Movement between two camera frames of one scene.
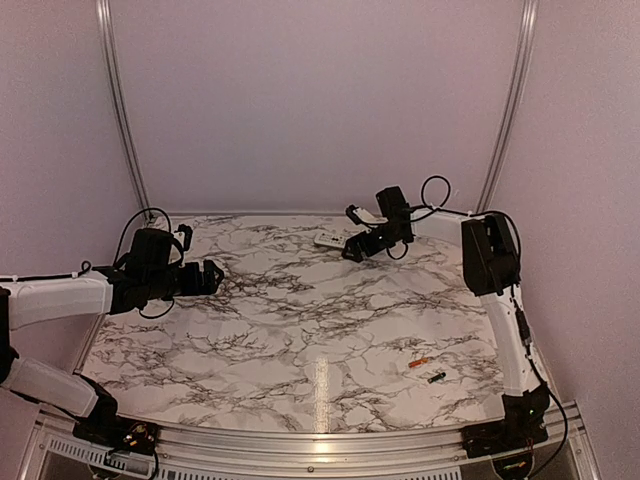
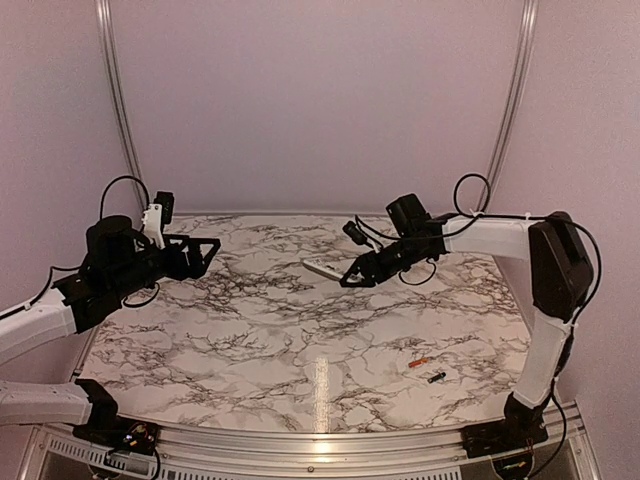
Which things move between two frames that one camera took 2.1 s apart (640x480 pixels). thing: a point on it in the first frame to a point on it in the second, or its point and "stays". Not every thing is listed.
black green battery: x=439 y=376 stays
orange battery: x=417 y=362 stays
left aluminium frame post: x=103 y=14 stays
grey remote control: x=328 y=239 to x=334 y=268
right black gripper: x=353 y=243 to x=364 y=264
